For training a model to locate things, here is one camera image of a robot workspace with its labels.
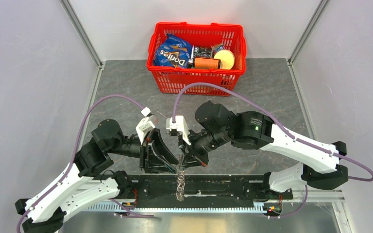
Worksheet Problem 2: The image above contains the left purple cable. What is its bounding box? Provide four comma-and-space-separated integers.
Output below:
16, 94, 145, 233

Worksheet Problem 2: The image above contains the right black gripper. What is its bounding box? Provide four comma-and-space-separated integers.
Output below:
178, 128, 231, 169

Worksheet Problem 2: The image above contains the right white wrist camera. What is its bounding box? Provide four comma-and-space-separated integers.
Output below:
166, 115, 191, 146

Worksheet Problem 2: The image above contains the orange can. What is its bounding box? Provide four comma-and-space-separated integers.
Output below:
192, 57, 221, 69

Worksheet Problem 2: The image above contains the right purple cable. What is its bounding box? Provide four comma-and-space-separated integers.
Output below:
172, 83, 373, 219

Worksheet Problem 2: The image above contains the purple cable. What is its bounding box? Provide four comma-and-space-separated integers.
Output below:
172, 83, 373, 219
16, 94, 145, 233

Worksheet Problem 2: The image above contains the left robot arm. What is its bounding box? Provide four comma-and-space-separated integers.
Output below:
15, 119, 178, 233

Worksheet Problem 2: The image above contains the red plastic shopping basket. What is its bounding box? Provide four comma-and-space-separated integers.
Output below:
146, 21, 247, 97

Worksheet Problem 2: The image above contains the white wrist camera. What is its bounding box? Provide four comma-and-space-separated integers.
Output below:
136, 107, 158, 144
166, 115, 191, 146

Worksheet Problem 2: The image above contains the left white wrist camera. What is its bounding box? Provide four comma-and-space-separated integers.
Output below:
136, 107, 158, 144

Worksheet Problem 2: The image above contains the round yellow lid container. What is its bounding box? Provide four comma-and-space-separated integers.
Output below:
214, 50, 235, 69

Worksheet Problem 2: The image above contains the left aluminium frame post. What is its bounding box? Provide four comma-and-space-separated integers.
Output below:
60, 0, 103, 68

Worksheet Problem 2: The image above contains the blue Doritos chip bag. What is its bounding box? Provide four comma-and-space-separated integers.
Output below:
153, 34, 192, 68

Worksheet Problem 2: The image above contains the right aluminium frame post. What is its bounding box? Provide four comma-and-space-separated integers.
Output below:
287, 0, 330, 66

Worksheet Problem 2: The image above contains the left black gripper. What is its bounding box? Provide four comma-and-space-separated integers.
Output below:
107, 127, 180, 174

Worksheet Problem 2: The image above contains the dark printed snack packet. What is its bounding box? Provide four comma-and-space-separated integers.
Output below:
191, 45, 212, 59

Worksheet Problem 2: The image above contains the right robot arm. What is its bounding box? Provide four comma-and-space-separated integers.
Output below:
167, 101, 349, 199

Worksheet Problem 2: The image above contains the slotted metal cable duct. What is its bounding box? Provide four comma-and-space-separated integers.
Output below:
83, 200, 279, 214

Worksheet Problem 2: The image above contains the aluminium frame post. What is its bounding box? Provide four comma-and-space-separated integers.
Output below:
287, 0, 330, 66
60, 0, 103, 68

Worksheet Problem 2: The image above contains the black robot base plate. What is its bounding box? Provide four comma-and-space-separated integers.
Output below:
90, 174, 316, 209

